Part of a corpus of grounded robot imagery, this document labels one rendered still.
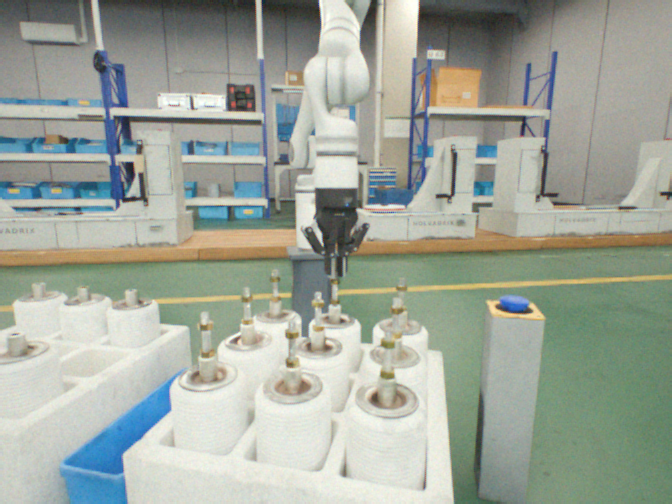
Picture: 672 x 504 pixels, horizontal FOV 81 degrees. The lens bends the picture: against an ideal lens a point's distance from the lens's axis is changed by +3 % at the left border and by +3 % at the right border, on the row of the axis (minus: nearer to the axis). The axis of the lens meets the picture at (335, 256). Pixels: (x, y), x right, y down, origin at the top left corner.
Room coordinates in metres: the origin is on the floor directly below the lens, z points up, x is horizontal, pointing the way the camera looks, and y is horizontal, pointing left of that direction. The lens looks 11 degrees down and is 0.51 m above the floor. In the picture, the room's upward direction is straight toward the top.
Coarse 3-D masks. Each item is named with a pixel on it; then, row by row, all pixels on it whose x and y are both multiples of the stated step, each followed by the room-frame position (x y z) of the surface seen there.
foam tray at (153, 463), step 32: (352, 384) 0.60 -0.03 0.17; (160, 448) 0.43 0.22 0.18; (256, 448) 0.45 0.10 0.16; (448, 448) 0.43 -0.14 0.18; (128, 480) 0.42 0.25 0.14; (160, 480) 0.41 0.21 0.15; (192, 480) 0.40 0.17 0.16; (224, 480) 0.39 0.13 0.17; (256, 480) 0.38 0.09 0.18; (288, 480) 0.38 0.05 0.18; (320, 480) 0.38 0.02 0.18; (352, 480) 0.38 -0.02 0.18; (448, 480) 0.38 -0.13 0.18
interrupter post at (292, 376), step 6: (300, 366) 0.45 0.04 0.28; (288, 372) 0.44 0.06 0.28; (294, 372) 0.44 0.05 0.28; (300, 372) 0.45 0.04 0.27; (288, 378) 0.44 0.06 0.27; (294, 378) 0.44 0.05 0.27; (300, 378) 0.45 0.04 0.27; (288, 384) 0.44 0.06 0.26; (294, 384) 0.44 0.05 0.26; (300, 384) 0.45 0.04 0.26; (288, 390) 0.44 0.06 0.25; (294, 390) 0.44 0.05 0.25
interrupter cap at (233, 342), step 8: (232, 336) 0.61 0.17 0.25; (240, 336) 0.61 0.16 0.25; (256, 336) 0.61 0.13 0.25; (264, 336) 0.60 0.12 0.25; (224, 344) 0.58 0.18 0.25; (232, 344) 0.57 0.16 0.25; (240, 344) 0.58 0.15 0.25; (248, 344) 0.58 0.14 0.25; (256, 344) 0.57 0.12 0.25; (264, 344) 0.57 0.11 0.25
